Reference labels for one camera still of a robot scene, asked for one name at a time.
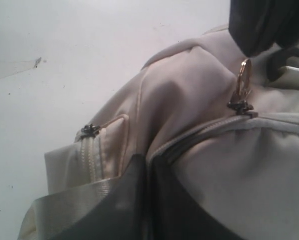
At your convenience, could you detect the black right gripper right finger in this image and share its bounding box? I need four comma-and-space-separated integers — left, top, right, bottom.
150, 157, 241, 240

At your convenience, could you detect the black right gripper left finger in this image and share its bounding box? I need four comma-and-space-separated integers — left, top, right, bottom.
53, 154, 147, 240

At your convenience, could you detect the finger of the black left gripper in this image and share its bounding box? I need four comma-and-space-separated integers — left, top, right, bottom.
228, 0, 275, 58
275, 0, 299, 49

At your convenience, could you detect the gold ring zipper pull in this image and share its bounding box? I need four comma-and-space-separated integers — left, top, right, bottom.
235, 58, 252, 101

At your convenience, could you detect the cream fabric duffel bag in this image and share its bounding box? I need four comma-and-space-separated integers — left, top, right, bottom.
18, 29, 299, 240

